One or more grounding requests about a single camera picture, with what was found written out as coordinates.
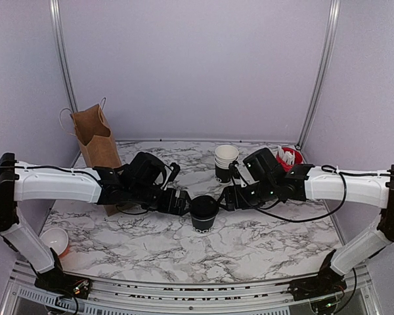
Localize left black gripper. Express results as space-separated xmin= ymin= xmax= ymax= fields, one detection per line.
xmin=129 ymin=182 xmax=196 ymax=215

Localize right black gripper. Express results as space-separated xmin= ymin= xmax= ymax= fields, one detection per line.
xmin=217 ymin=178 xmax=278 ymax=211

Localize black plastic cup lid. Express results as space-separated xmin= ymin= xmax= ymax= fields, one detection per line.
xmin=190 ymin=195 xmax=219 ymax=220

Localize single black paper cup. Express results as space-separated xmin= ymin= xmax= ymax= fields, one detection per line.
xmin=191 ymin=217 xmax=215 ymax=234

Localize brown paper bag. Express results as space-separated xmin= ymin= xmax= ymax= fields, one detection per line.
xmin=58 ymin=96 xmax=124 ymax=217

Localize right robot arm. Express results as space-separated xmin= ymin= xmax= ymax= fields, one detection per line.
xmin=219 ymin=148 xmax=394 ymax=301

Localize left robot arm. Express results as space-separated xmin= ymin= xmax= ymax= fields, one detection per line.
xmin=0 ymin=152 xmax=191 ymax=298

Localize stack of paper cups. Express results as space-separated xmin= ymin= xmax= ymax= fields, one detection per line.
xmin=214 ymin=144 xmax=239 ymax=184

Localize white packets in container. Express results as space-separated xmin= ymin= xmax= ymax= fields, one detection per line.
xmin=277 ymin=146 xmax=296 ymax=165

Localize red cylindrical container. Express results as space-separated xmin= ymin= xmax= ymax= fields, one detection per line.
xmin=276 ymin=146 xmax=303 ymax=172

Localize orange white bowl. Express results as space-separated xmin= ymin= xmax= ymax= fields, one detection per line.
xmin=40 ymin=227 xmax=70 ymax=257

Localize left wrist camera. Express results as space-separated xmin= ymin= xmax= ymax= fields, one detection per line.
xmin=164 ymin=162 xmax=181 ymax=188

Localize right aluminium frame post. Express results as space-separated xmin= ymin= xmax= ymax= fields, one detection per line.
xmin=297 ymin=0 xmax=341 ymax=150

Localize aluminium frame post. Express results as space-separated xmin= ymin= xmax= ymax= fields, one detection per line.
xmin=49 ymin=0 xmax=86 ymax=145
xmin=297 ymin=0 xmax=341 ymax=150

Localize front aluminium rail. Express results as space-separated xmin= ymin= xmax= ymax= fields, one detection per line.
xmin=0 ymin=261 xmax=381 ymax=314

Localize left aluminium frame post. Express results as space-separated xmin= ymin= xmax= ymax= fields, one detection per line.
xmin=49 ymin=0 xmax=86 ymax=145

